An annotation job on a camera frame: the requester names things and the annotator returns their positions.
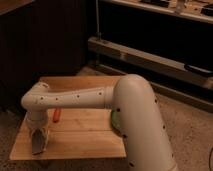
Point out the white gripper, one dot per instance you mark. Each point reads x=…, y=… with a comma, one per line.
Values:
x=37, y=123

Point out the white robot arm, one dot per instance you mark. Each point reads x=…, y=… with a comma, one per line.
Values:
x=134, y=112

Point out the orange carrot toy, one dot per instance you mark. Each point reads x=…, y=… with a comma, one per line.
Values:
x=56, y=115

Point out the wooden table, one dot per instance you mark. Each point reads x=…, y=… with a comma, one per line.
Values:
x=80, y=133

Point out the wooden bench shelf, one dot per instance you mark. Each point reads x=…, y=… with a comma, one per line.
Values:
x=149, y=61

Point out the dark cabinet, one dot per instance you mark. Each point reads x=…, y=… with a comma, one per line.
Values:
x=41, y=38

